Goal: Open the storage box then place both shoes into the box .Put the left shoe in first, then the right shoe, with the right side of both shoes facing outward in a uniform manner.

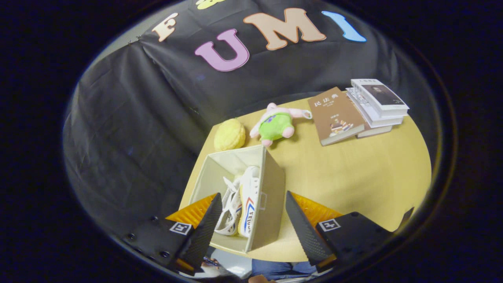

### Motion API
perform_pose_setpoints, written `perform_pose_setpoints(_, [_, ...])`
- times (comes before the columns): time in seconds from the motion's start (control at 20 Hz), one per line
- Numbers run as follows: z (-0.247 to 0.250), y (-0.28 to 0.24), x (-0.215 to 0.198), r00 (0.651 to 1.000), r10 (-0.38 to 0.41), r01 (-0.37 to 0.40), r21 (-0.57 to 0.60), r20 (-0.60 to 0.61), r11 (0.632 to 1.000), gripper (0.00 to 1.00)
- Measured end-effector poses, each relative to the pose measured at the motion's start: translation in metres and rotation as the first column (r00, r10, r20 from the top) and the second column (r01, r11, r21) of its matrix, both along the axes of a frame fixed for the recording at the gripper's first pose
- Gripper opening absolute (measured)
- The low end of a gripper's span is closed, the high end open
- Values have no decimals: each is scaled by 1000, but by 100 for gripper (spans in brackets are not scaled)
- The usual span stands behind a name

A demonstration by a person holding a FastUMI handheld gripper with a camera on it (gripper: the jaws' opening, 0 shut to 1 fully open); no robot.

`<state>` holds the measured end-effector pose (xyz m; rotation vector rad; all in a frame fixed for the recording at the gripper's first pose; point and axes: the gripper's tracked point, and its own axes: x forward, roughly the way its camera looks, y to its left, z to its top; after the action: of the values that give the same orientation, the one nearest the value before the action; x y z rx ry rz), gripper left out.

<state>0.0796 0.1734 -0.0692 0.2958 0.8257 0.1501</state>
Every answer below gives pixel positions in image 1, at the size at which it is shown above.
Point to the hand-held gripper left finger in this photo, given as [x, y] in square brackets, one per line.
[206, 232]

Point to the thin brown book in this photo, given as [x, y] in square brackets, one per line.
[373, 131]

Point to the person's legs in blue jeans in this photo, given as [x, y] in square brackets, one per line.
[283, 268]

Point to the pink and green plush toy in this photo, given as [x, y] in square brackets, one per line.
[277, 125]

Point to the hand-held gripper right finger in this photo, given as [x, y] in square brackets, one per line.
[306, 232]

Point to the beige fabric storage box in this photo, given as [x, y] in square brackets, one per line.
[271, 204]

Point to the brown cover book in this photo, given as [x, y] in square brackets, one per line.
[334, 110]

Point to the white book with patterned cover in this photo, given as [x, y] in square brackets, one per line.
[373, 120]

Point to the yellow plush toy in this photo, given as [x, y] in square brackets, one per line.
[230, 135]

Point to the black backdrop cloth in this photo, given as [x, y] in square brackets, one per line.
[137, 118]

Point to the white canvas shoe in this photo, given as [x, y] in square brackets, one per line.
[230, 220]
[249, 196]

